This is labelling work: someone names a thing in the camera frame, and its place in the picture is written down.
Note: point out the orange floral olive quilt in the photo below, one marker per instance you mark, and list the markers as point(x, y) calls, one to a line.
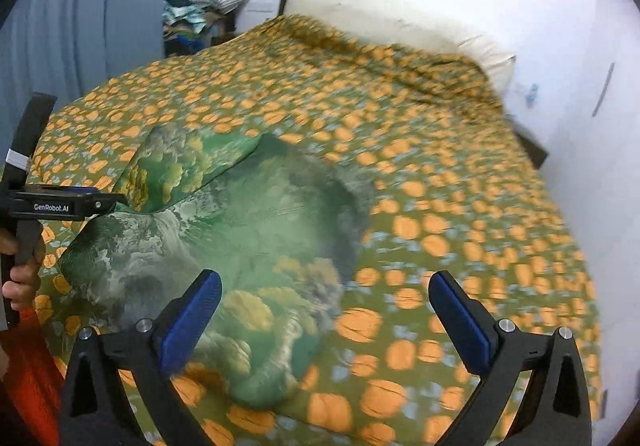
point(450, 176)

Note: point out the pile of mixed clothes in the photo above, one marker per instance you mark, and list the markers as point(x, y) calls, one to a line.
point(187, 28)

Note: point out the cream pillow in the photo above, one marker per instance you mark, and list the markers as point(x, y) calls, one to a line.
point(375, 11)

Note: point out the grey curtain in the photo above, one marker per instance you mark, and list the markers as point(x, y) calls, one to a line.
point(100, 26)

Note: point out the small blue wall plug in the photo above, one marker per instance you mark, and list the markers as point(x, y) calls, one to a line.
point(532, 92)

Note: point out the person's left hand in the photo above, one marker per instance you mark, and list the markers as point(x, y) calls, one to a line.
point(22, 283)

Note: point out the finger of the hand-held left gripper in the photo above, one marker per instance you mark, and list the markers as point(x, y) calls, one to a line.
point(110, 203)

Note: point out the white wardrobe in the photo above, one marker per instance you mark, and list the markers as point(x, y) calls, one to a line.
point(615, 151)

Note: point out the green landscape print jacket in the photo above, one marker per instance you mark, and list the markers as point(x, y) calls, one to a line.
point(260, 226)

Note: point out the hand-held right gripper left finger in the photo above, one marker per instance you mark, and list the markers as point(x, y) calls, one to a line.
point(187, 326)

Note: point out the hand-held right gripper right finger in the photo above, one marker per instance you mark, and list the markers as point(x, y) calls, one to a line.
point(462, 326)

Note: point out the dark wooden nightstand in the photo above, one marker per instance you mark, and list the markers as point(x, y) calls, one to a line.
point(532, 148)

